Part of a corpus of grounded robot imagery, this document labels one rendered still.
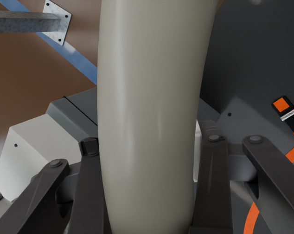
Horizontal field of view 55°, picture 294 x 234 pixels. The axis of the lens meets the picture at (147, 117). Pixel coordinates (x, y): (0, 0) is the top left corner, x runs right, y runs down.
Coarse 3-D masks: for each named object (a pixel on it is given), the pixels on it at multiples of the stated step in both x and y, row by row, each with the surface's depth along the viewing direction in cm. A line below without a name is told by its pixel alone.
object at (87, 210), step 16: (80, 144) 14; (96, 144) 14; (96, 160) 14; (80, 176) 13; (96, 176) 12; (80, 192) 11; (96, 192) 11; (80, 208) 10; (96, 208) 10; (80, 224) 10; (96, 224) 9
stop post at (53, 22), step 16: (48, 0) 165; (0, 16) 131; (16, 16) 139; (32, 16) 149; (48, 16) 159; (64, 16) 163; (0, 32) 135; (16, 32) 143; (48, 32) 171; (64, 32) 166
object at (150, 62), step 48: (144, 0) 6; (192, 0) 6; (144, 48) 6; (192, 48) 7; (144, 96) 7; (192, 96) 7; (144, 144) 7; (192, 144) 8; (144, 192) 8; (192, 192) 9
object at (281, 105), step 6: (276, 102) 125; (282, 102) 124; (288, 102) 123; (276, 108) 126; (282, 108) 124; (288, 108) 124; (282, 114) 125; (288, 114) 122; (282, 120) 124; (288, 120) 123; (288, 126) 126
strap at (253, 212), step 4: (288, 152) 129; (292, 152) 129; (288, 156) 130; (292, 156) 129; (292, 160) 130; (252, 204) 144; (252, 208) 145; (256, 208) 144; (252, 212) 146; (256, 212) 145; (248, 216) 147; (252, 216) 146; (256, 216) 145; (248, 220) 148; (252, 220) 147; (248, 224) 148; (252, 224) 147; (244, 228) 150; (248, 228) 149; (252, 228) 148; (244, 232) 151; (248, 232) 150; (252, 232) 149
